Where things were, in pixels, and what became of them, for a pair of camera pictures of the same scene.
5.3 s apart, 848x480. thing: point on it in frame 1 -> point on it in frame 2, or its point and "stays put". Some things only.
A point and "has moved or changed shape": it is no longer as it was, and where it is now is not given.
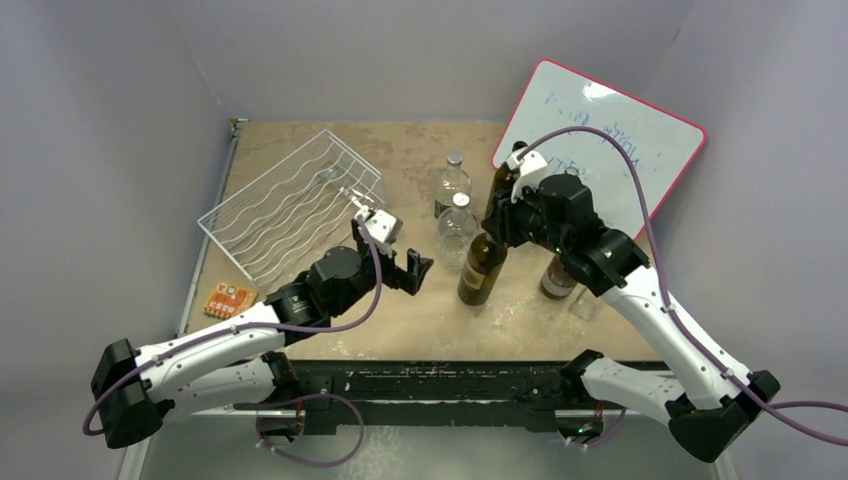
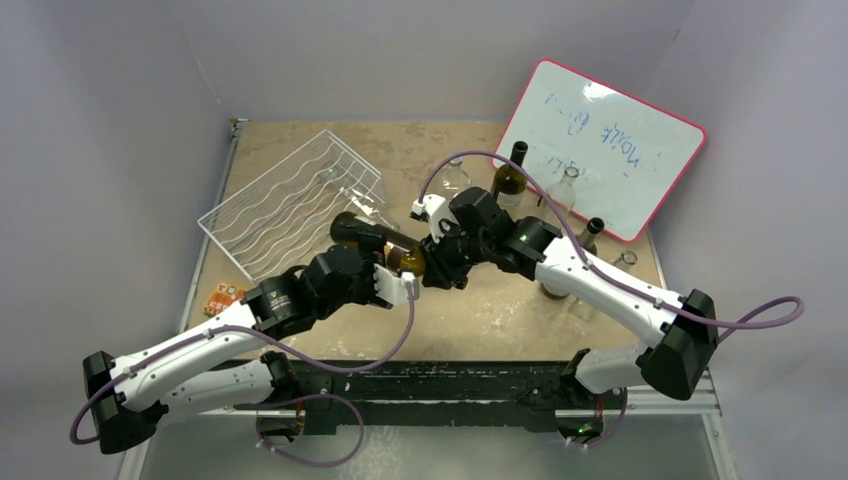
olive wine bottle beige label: [484, 260] has moved or changed shape
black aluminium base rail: [503, 394] stays put
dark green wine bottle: [503, 179] stays put
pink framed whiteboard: [661, 144] stays put
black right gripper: [506, 201] -> [441, 263]
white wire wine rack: [273, 227] stays put
